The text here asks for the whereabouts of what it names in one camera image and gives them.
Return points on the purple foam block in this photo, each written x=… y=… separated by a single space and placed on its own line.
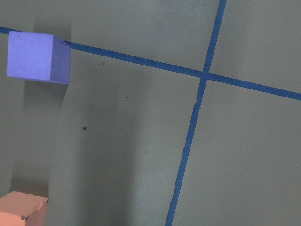
x=38 y=57

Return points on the orange foam block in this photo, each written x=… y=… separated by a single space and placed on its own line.
x=22 y=209

